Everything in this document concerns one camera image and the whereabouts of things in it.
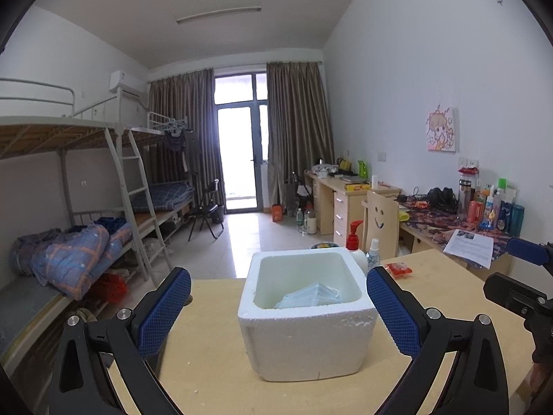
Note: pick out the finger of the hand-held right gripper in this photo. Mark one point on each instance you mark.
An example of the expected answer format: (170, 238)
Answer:
(529, 248)
(510, 292)

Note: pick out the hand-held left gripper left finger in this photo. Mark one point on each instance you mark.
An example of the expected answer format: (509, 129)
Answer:
(166, 311)

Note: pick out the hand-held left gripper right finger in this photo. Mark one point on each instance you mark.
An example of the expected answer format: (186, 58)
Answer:
(393, 311)

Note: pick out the blue face mask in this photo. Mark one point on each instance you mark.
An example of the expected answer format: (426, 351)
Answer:
(309, 298)

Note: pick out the white foam box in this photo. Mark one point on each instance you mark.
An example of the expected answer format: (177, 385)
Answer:
(302, 346)

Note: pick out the red snack packet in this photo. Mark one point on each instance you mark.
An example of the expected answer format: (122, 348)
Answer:
(398, 269)

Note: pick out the row of toiletry bottles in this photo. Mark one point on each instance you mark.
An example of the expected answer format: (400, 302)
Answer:
(497, 214)

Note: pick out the blue spray bottle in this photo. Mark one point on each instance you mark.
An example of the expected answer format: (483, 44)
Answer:
(373, 255)

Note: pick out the printed paper sheet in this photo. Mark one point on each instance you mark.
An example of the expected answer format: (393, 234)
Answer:
(468, 248)

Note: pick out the red bag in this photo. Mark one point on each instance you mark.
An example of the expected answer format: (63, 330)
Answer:
(110, 289)

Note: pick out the beige cloth bundle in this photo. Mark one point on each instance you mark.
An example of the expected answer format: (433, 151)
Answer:
(84, 314)

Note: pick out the white bottle with red pump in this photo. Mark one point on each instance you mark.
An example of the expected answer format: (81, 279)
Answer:
(355, 233)

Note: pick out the wooden smiley chair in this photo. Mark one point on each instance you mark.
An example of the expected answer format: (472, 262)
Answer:
(380, 220)

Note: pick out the printed desk mat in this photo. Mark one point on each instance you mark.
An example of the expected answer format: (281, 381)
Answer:
(425, 224)

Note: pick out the grey trash bin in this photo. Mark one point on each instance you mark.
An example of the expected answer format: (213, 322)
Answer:
(323, 246)

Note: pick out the yellow bowl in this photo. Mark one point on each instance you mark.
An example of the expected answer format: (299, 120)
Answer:
(404, 215)

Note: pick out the black headphones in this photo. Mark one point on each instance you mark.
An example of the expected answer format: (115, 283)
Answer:
(443, 199)

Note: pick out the dark blue clothes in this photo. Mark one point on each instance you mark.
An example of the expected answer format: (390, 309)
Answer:
(110, 224)

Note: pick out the black folding chair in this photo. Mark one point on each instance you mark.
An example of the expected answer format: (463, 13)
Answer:
(207, 212)

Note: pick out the crumpled blue plaid quilt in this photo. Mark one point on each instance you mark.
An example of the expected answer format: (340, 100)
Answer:
(69, 259)

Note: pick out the wooden desk with drawers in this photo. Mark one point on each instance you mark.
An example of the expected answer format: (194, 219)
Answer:
(341, 207)

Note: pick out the folded blue plaid quilt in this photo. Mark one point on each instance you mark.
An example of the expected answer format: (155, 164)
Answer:
(164, 194)

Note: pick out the clear water bottles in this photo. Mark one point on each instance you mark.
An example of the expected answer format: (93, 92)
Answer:
(306, 222)

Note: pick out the white bed ladder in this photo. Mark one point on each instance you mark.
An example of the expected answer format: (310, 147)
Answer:
(138, 190)

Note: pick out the yellow flat box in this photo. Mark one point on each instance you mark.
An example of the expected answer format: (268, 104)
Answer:
(357, 186)

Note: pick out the green standing packet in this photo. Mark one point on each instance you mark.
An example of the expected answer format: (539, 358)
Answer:
(363, 168)

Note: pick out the orange bag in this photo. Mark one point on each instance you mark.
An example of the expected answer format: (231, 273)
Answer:
(277, 213)

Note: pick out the black folding cart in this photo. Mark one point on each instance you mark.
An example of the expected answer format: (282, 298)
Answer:
(298, 192)

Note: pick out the yellow kettle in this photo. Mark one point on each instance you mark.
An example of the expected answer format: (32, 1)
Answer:
(344, 164)

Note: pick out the dark hanging clothes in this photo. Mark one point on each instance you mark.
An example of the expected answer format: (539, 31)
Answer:
(175, 142)

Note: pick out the brown curtain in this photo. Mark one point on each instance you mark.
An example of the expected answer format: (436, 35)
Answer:
(298, 138)
(181, 138)

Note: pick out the glass balcony door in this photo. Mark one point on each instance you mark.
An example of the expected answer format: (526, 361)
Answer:
(237, 151)

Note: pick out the white metal bunk bed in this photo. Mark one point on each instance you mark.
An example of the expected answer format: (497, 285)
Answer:
(52, 134)

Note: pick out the white air conditioner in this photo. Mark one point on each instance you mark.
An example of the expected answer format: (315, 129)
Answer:
(125, 81)

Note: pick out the ceiling tube light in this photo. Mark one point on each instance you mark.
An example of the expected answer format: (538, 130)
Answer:
(218, 15)

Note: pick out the pink cartoon wall poster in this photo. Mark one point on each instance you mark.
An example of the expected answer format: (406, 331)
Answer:
(441, 129)

